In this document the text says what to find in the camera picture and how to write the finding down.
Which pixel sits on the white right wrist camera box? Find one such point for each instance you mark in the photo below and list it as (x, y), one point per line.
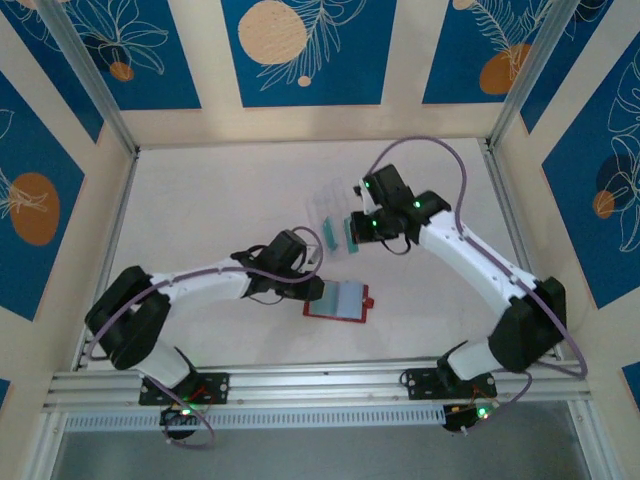
(366, 195)

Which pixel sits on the aluminium table edge rail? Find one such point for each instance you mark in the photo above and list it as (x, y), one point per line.
(320, 385)

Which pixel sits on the aluminium frame leg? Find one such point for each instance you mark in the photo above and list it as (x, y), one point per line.
(47, 450)
(582, 440)

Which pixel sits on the red leather card holder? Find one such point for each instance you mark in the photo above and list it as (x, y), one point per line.
(340, 300)

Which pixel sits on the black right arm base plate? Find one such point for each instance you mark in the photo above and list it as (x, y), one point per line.
(417, 385)

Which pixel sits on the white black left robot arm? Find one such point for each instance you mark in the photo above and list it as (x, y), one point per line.
(200, 287)

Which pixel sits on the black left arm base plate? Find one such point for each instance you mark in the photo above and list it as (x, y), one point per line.
(220, 387)

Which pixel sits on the clear plastic bag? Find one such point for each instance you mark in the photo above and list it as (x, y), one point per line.
(325, 200)

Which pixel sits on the aluminium side rail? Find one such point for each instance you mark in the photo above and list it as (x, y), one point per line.
(505, 200)
(120, 220)

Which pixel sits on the aluminium frame post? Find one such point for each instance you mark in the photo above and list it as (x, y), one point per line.
(530, 70)
(90, 75)

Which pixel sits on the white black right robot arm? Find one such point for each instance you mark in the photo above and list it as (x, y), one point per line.
(465, 250)

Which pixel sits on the black controller board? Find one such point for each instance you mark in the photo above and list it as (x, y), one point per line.
(175, 415)
(460, 420)

